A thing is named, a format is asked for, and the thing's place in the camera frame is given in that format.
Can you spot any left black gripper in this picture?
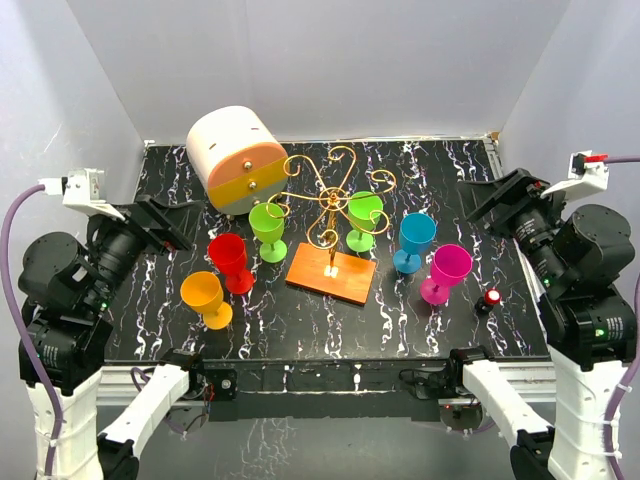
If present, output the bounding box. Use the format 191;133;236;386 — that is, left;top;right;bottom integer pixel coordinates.
84;191;204;311

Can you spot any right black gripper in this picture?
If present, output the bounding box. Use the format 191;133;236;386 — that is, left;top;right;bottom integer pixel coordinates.
455;166;570;287

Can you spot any magenta wine glass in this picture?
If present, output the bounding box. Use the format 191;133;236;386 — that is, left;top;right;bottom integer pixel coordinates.
420;244;473;305

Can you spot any red wine glass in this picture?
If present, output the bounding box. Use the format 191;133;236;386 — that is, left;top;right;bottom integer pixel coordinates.
208;233;254;295

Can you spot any blue wine glass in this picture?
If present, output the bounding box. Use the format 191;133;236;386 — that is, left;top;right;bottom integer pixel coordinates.
393;212;437;274

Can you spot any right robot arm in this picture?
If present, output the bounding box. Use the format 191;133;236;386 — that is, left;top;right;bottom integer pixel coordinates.
445;169;639;479

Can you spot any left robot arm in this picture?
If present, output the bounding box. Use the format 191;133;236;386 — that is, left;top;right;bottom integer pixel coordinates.
17;196;207;479

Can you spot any orange wine glass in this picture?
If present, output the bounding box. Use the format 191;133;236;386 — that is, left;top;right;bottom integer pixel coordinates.
180;271;233;330

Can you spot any light green wine glass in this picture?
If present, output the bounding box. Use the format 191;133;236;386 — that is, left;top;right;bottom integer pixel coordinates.
249;203;288;263

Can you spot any round mini drawer cabinet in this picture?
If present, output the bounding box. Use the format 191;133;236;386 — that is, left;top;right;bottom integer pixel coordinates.
186;106;288;216

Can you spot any red push button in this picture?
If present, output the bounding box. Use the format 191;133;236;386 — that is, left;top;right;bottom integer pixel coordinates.
475;288;501;315

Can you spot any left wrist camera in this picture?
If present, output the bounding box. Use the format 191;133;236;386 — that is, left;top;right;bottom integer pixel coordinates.
38;168;125;221

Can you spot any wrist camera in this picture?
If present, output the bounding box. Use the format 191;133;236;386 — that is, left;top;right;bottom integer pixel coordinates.
38;168;125;221
541;150;609;202

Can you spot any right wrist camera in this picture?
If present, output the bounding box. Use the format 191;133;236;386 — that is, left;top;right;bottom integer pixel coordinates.
541;150;609;202

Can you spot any gold wire glass rack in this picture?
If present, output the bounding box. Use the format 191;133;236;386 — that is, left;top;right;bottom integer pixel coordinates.
267;154;376;306

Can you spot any black table front bracket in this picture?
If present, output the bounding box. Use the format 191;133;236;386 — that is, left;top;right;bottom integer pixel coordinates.
183;357;486;430

